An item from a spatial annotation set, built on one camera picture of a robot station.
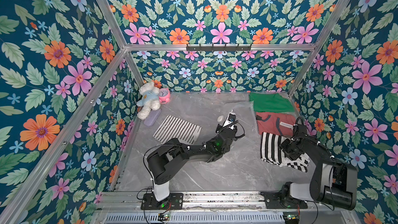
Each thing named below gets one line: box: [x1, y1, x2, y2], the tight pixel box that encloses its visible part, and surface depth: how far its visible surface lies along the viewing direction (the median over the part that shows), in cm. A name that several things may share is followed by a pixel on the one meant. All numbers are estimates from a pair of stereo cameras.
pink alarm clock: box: [158, 87, 171, 105], surface depth 117 cm
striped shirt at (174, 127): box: [152, 114, 203, 145], surface depth 100 cm
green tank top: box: [249, 91, 295, 113], surface depth 114 cm
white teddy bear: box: [136, 81, 161, 121], surface depth 110 cm
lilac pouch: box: [143, 108, 162, 127], surface depth 104 cm
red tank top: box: [255, 112, 296, 137], surface depth 103 cm
